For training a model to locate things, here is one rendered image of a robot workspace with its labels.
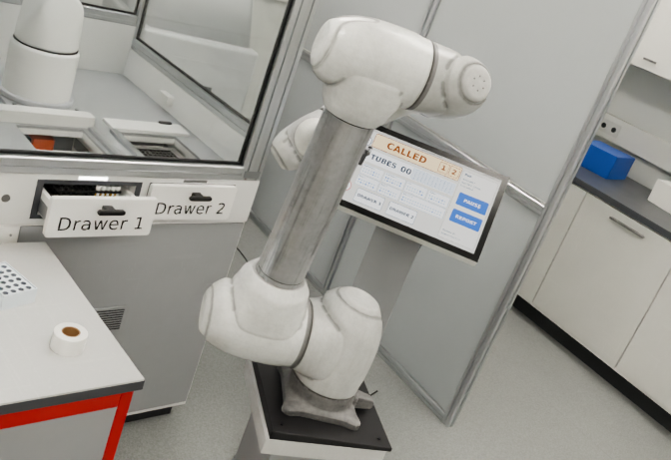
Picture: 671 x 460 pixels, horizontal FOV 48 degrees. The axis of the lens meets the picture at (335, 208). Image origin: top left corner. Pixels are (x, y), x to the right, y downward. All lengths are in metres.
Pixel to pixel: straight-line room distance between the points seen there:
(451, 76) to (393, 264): 1.27
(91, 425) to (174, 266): 0.78
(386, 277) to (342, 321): 0.96
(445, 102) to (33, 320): 1.01
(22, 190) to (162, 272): 0.55
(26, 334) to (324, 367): 0.63
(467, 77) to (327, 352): 0.64
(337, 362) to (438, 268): 1.77
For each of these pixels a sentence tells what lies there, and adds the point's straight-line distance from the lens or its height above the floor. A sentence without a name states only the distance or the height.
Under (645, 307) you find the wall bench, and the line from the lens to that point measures 4.25.
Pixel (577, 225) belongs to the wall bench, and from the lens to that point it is 4.46.
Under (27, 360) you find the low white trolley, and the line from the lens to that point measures 1.69.
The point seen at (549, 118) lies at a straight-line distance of 3.04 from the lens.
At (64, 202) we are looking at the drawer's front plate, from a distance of 1.98.
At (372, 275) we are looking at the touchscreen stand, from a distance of 2.55.
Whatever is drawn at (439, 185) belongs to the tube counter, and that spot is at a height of 1.11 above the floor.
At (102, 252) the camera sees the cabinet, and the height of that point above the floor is 0.70.
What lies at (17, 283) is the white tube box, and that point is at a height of 0.79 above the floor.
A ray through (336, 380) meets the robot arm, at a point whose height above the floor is 0.88.
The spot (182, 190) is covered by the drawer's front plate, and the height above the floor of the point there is 0.92.
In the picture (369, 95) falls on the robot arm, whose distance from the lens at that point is 1.33.
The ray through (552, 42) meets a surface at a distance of 3.09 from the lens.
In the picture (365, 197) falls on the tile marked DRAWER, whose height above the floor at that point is 1.01.
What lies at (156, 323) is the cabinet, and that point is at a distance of 2.49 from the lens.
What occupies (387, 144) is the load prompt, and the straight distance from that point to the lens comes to 2.47.
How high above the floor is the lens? 1.76
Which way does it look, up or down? 20 degrees down
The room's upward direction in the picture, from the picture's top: 20 degrees clockwise
